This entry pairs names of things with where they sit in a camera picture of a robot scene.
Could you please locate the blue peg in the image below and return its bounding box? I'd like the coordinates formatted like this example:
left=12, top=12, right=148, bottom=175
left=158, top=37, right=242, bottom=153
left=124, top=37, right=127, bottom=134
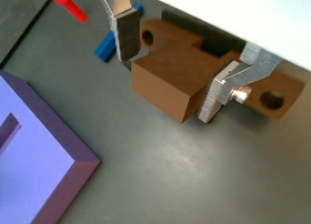
left=95, top=3, right=143, bottom=62

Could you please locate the red peg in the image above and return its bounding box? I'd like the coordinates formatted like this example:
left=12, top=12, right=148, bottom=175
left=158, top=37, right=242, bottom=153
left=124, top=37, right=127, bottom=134
left=55, top=0, right=88, bottom=23

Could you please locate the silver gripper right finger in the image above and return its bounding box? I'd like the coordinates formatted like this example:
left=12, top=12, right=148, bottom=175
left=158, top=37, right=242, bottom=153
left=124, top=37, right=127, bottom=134
left=196, top=43, right=282, bottom=123

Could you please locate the purple base block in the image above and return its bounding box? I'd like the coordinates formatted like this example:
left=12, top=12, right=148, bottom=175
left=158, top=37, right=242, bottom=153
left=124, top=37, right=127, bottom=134
left=0, top=71, right=100, bottom=224

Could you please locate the brown T-shaped block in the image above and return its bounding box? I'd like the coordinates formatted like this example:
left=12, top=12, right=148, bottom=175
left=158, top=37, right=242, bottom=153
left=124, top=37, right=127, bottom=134
left=131, top=18, right=305, bottom=122

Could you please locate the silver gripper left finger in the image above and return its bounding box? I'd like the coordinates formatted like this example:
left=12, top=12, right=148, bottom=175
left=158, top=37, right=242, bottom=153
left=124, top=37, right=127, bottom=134
left=100, top=0, right=142, bottom=62

